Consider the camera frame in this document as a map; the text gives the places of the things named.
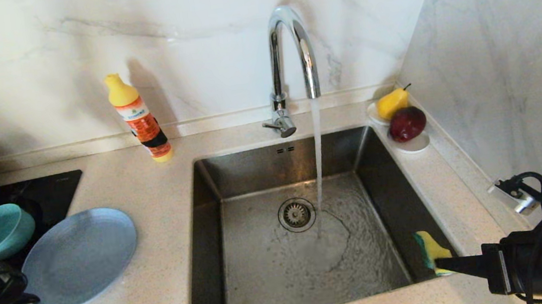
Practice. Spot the chrome gooseneck faucet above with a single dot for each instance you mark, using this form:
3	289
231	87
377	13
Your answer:
275	61

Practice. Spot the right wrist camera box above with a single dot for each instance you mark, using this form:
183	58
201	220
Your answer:
512	194

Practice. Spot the yellow green sponge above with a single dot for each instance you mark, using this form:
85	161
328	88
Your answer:
432	251

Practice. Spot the dark red apple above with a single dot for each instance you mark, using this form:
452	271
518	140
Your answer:
406	124

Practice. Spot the yellow pear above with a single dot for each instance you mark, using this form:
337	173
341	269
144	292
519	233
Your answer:
391	103

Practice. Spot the small white dish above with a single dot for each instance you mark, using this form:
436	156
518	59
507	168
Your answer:
417	144
373	114

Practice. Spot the round metal drain strainer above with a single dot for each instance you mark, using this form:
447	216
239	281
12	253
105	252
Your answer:
297	214

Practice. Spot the blue-grey plate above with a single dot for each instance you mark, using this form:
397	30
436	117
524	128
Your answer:
80	257

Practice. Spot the yellow orange detergent bottle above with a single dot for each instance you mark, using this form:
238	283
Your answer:
142	122

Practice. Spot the stainless steel sink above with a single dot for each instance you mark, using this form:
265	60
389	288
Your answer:
274	282

